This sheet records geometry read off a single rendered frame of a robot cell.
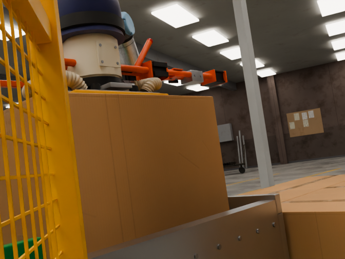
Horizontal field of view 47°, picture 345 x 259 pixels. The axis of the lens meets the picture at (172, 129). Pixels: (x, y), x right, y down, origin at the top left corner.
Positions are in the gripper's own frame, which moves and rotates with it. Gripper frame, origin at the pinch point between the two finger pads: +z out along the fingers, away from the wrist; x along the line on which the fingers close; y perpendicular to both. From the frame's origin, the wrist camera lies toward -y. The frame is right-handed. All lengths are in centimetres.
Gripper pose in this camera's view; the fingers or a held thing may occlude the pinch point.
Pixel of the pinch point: (156, 73)
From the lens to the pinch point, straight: 145.1
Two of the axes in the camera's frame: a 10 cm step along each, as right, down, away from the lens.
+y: -7.0, 0.2, -7.1
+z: 7.0, -1.6, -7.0
